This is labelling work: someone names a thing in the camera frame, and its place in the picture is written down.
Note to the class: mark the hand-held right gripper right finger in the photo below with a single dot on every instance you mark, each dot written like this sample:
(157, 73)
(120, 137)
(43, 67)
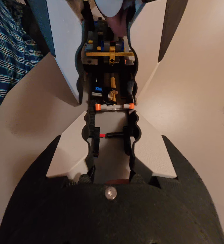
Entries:
(152, 152)

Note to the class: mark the black lego technic assembly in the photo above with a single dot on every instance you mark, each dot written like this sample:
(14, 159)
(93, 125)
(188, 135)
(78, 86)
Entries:
(110, 54)

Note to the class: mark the person's left hand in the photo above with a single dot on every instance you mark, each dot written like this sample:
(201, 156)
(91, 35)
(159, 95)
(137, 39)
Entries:
(119, 24)

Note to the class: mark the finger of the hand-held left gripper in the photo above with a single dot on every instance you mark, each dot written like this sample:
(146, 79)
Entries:
(66, 38)
(150, 38)

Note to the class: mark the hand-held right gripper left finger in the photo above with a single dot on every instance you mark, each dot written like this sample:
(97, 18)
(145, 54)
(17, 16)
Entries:
(70, 152)

